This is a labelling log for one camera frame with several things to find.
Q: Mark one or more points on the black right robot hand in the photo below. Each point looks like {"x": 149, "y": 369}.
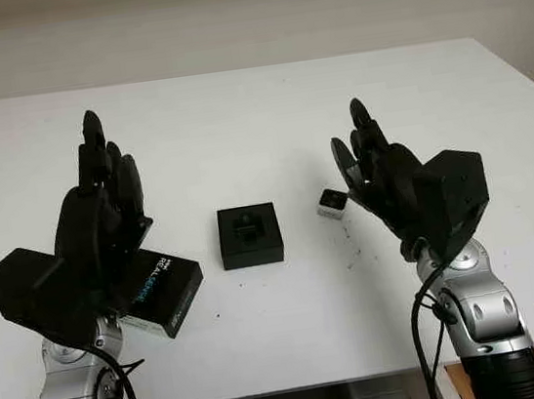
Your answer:
{"x": 388, "y": 183}

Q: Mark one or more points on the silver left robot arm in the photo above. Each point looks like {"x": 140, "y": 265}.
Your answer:
{"x": 60, "y": 389}

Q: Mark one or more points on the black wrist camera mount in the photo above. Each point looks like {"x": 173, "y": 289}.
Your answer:
{"x": 458, "y": 194}
{"x": 23, "y": 290}

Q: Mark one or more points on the black RealSense box lid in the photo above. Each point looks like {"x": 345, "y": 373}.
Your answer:
{"x": 170, "y": 286}

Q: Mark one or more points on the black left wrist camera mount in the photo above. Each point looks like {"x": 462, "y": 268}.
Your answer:
{"x": 23, "y": 290}

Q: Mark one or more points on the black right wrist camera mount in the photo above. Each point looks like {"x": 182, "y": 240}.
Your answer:
{"x": 458, "y": 194}

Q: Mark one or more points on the small silver cube camera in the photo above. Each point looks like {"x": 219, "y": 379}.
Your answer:
{"x": 331, "y": 203}

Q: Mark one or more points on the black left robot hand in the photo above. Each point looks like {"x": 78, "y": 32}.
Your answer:
{"x": 83, "y": 223}

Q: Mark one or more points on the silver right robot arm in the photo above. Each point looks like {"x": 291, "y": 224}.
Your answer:
{"x": 484, "y": 313}

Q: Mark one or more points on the black foam-lined box base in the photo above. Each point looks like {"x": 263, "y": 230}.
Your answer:
{"x": 254, "y": 255}

